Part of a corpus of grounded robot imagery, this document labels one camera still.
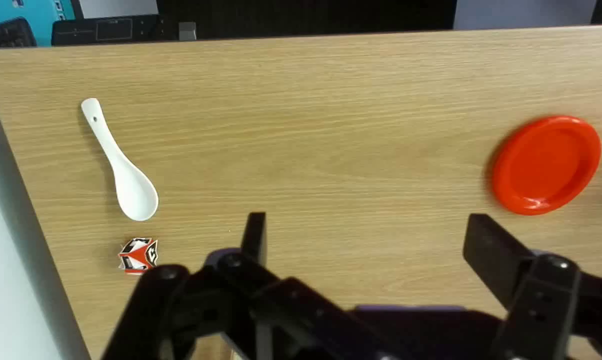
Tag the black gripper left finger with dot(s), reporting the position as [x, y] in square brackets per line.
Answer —
[180, 313]

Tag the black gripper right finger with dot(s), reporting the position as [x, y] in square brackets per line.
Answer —
[546, 300]

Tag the orange round plate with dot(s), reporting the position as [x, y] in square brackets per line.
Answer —
[546, 166]

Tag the small red white wrapped candy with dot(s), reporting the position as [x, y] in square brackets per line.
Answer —
[139, 256]

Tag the white ceramic soup spoon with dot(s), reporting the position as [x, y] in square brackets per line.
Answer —
[135, 193]

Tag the black computer keyboard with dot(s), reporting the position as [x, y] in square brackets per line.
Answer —
[6, 34]
[113, 31]

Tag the teal desk mat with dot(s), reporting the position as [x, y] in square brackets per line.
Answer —
[21, 8]

